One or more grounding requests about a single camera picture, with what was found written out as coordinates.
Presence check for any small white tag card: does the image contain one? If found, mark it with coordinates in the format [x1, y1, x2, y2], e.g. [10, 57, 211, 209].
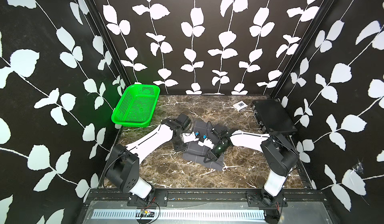
[233, 101, 248, 112]

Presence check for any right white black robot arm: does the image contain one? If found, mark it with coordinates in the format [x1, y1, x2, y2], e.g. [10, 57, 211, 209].
[204, 128, 299, 202]

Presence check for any black flat case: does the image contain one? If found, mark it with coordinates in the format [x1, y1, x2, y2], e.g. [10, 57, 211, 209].
[251, 99, 297, 136]

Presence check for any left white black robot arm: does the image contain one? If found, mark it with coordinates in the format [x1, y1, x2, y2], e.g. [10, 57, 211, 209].
[103, 114, 192, 202]

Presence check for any black front mounting rail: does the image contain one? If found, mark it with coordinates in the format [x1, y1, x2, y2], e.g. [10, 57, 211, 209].
[85, 189, 327, 209]

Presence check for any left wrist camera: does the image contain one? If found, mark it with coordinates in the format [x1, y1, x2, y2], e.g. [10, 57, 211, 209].
[182, 132, 200, 143]

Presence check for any small circuit board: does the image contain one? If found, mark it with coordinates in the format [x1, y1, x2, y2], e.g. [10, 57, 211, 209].
[138, 210, 155, 219]

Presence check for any green plastic basket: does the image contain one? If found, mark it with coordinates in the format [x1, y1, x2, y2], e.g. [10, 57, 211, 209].
[111, 84, 161, 128]

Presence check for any white perforated strip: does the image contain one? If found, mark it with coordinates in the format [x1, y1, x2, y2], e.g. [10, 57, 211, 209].
[91, 209, 266, 222]

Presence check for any grey grid pillowcase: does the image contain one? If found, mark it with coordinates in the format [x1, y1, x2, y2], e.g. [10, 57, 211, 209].
[183, 121, 224, 172]

